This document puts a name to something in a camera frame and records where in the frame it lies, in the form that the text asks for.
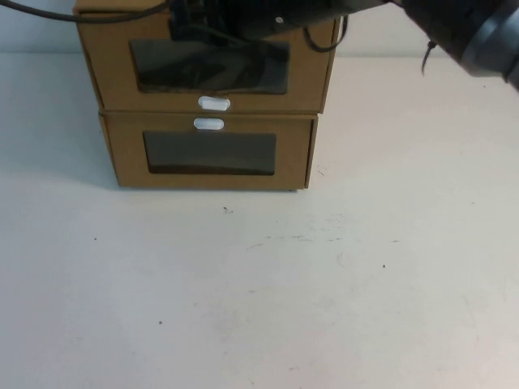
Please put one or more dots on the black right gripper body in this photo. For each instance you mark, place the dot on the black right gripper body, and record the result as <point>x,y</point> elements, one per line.
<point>267,18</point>

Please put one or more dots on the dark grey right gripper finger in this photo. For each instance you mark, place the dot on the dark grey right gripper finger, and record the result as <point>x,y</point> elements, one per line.
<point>180,26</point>

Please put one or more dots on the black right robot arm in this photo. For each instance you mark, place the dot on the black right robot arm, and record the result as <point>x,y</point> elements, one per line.
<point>466,32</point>

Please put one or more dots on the black zip tie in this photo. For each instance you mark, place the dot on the black zip tie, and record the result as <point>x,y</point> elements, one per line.
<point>427,56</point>

